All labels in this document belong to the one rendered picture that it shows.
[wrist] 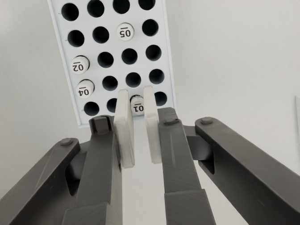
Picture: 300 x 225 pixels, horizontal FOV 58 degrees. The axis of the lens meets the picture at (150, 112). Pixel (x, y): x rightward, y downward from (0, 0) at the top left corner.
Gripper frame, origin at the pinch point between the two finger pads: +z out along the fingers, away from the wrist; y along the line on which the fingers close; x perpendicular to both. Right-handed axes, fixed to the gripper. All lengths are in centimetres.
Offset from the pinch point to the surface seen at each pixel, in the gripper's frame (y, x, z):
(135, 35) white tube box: 0.6, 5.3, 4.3
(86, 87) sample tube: -3.6, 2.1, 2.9
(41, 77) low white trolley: -8.5, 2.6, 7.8
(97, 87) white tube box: -3.0, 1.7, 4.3
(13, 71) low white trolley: -10.8, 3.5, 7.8
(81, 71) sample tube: -3.7, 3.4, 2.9
